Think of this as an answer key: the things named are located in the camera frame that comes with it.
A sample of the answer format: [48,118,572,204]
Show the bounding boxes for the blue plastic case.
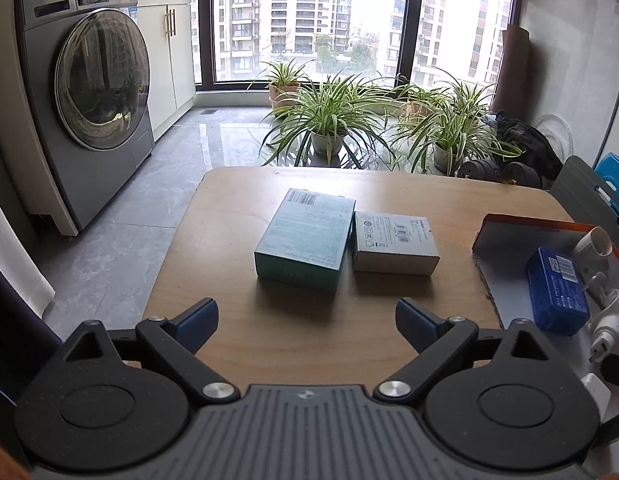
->
[525,247,590,337]

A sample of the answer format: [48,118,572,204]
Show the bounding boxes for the white power adapter box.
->
[354,211,439,276]

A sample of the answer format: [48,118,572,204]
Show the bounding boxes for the white oval plug-in socket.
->
[572,226,613,287]

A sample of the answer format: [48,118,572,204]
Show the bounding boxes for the teal cardboard box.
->
[254,188,356,294]

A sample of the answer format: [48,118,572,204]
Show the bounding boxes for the white square charger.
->
[582,373,611,422]

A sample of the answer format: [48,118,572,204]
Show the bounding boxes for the black dumbbell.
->
[457,159,543,188]

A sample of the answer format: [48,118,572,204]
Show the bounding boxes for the grey folding board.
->
[549,156,619,247]

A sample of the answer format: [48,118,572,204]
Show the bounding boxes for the blue plastic stool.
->
[595,152,619,196]

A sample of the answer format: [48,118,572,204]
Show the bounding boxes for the spider plant front right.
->
[390,73,523,176]

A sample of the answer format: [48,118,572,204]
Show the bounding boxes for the spider plant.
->
[259,58,311,110]
[390,73,523,176]
[260,75,395,169]

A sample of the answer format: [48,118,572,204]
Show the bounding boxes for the black bag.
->
[494,110,563,181]

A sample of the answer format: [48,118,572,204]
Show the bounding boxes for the spider plant front left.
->
[260,75,395,169]

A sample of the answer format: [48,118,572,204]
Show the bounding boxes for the white fan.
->
[533,114,574,162]

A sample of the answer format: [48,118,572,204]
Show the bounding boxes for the brown rolled mat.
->
[491,24,530,118]

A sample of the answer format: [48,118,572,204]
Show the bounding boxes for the spider plant back left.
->
[259,58,311,110]

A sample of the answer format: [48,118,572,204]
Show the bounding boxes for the grey washing machine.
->
[16,0,154,230]

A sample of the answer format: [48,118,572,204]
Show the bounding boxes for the cream cabinet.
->
[138,0,195,139]

